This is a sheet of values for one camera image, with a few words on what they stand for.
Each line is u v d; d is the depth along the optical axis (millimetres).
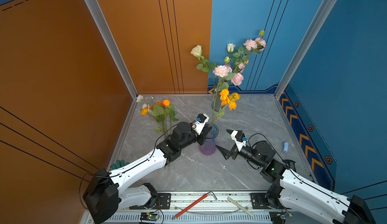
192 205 724
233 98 787
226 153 624
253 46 810
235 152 621
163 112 1035
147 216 709
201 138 648
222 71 681
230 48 913
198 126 634
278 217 707
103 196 396
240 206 724
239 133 594
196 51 847
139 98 1085
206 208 725
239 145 608
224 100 628
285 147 889
